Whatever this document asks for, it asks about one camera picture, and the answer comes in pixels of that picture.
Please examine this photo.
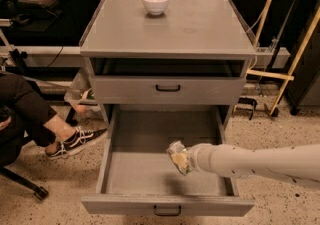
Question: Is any white ceramic bowl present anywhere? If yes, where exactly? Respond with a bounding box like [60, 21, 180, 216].
[141, 0, 170, 15]

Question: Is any closed grey middle drawer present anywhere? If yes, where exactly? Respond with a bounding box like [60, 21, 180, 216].
[90, 76, 245, 105]

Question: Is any black drawer handle bottom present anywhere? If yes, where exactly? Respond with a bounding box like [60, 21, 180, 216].
[153, 205, 182, 217]

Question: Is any black and white sneaker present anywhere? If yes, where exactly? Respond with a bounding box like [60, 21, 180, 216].
[47, 126, 107, 159]

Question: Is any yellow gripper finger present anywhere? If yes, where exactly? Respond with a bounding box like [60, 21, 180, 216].
[171, 153, 189, 169]

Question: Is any black box on shelf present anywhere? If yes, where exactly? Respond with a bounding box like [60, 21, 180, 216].
[17, 0, 59, 11]

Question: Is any clear plastic bag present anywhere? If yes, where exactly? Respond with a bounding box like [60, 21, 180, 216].
[64, 68, 102, 119]

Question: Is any seated person in black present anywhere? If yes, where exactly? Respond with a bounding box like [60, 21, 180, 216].
[0, 74, 76, 166]

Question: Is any wooden easel frame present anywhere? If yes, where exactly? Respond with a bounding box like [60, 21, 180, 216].
[245, 0, 320, 117]

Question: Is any black drawer handle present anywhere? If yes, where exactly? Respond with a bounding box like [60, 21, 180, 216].
[155, 85, 181, 92]
[153, 205, 182, 217]

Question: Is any open grey bottom drawer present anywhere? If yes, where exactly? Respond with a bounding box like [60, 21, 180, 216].
[82, 105, 254, 217]

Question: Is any black drawer handle middle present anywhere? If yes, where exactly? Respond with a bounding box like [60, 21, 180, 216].
[155, 85, 181, 92]

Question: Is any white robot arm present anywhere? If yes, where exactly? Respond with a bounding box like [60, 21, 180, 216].
[167, 141, 320, 190]

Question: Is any black office chair base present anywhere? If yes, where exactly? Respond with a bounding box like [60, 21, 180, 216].
[0, 167, 49, 201]

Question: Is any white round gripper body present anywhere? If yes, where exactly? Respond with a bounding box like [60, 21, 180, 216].
[188, 143, 216, 173]

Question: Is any grey drawer cabinet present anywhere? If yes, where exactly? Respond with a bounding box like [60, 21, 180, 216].
[80, 0, 255, 121]

